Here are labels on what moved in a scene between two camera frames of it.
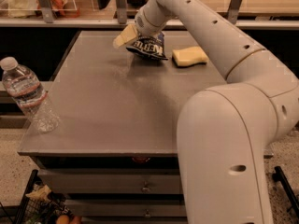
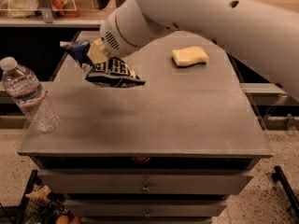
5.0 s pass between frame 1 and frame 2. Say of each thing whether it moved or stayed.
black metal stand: stayed
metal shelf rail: stayed
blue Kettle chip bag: moved
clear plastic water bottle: stayed
